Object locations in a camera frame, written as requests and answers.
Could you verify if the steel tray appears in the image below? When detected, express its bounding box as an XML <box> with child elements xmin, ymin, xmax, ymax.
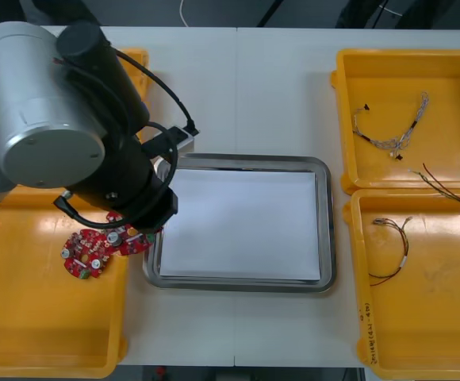
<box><xmin>142</xmin><ymin>153</ymin><xmax>338</xmax><ymax>294</ymax></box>

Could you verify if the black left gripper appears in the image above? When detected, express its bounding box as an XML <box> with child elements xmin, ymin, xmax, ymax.
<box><xmin>114</xmin><ymin>173</ymin><xmax>180</xmax><ymax>236</ymax></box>

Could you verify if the blue-white twisted wire harness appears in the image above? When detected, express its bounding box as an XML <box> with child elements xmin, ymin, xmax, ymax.
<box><xmin>351</xmin><ymin>103</ymin><xmax>404</xmax><ymax>161</ymax></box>
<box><xmin>388</xmin><ymin>91</ymin><xmax>431</xmax><ymax>154</ymax></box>

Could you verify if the white cable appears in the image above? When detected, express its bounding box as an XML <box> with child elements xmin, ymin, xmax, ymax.
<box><xmin>178</xmin><ymin>0</ymin><xmax>200</xmax><ymax>28</ymax></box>

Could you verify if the white sheet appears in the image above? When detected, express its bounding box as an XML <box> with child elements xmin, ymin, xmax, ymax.
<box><xmin>159</xmin><ymin>167</ymin><xmax>322</xmax><ymax>281</ymax></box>

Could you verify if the yellow-orange plastic bin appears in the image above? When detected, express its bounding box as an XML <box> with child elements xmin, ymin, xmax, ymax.
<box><xmin>117</xmin><ymin>47</ymin><xmax>151</xmax><ymax>144</ymax></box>
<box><xmin>342</xmin><ymin>188</ymin><xmax>460</xmax><ymax>381</ymax></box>
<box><xmin>330</xmin><ymin>48</ymin><xmax>460</xmax><ymax>196</ymax></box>
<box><xmin>0</xmin><ymin>185</ymin><xmax>130</xmax><ymax>379</ymax></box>

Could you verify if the red black green-yellow harness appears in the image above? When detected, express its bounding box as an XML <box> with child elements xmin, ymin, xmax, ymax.
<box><xmin>409</xmin><ymin>161</ymin><xmax>460</xmax><ymax>217</ymax></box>
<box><xmin>367</xmin><ymin>215</ymin><xmax>414</xmax><ymax>288</ymax></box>

